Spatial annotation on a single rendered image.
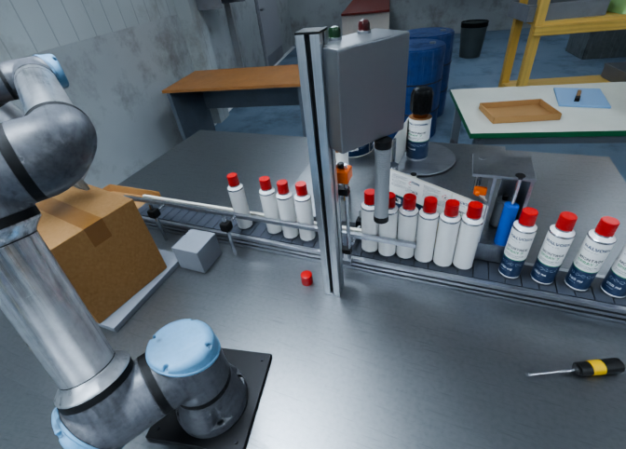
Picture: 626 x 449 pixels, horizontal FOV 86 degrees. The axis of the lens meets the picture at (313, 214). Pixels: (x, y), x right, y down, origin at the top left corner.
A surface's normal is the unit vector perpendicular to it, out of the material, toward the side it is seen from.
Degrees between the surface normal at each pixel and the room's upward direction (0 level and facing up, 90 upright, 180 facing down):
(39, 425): 0
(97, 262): 90
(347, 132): 90
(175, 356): 8
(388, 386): 0
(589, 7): 90
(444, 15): 90
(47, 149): 68
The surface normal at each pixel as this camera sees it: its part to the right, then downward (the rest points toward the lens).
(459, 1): -0.18, 0.60
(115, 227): 0.86, 0.23
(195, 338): 0.00, -0.85
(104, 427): 0.40, 0.10
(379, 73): 0.55, 0.45
